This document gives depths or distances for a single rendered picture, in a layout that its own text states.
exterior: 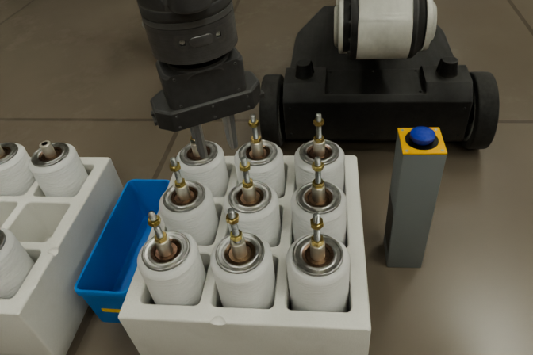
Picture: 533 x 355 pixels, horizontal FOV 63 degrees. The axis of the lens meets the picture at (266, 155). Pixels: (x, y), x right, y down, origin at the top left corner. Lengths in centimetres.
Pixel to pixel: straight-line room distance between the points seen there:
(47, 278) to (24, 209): 20
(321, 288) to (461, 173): 65
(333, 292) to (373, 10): 53
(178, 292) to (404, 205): 42
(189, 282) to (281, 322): 16
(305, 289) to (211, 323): 16
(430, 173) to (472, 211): 35
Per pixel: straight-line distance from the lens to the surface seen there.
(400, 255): 94
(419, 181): 79
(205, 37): 41
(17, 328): 90
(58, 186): 100
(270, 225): 76
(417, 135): 76
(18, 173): 106
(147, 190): 107
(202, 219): 78
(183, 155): 87
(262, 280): 68
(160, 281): 70
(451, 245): 104
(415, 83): 116
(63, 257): 92
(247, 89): 48
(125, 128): 146
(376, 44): 92
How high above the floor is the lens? 79
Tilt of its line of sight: 40 degrees down
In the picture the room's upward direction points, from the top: 7 degrees counter-clockwise
